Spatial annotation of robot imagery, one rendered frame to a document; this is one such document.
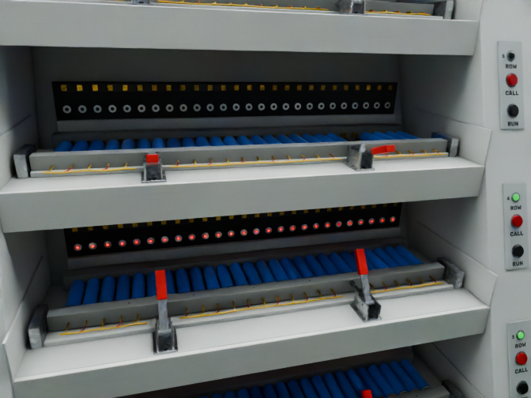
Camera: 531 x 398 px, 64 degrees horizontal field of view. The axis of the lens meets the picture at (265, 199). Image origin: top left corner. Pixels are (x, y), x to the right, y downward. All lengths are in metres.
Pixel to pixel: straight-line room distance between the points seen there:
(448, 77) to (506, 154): 0.15
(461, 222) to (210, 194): 0.39
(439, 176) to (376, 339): 0.23
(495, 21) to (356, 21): 0.21
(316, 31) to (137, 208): 0.31
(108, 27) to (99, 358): 0.37
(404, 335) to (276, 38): 0.42
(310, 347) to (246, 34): 0.40
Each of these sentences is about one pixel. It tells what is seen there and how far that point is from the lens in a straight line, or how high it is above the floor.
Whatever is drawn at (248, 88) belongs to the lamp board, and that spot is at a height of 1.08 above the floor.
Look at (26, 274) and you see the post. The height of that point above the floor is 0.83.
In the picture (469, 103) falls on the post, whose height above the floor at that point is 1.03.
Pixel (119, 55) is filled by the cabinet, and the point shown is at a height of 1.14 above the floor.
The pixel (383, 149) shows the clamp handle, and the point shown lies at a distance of 0.52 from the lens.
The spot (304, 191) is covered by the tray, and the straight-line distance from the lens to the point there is 0.53.
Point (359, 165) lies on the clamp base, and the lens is 0.56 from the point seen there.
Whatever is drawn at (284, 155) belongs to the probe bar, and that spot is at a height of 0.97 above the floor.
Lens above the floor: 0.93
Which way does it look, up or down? 2 degrees down
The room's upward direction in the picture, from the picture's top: 3 degrees counter-clockwise
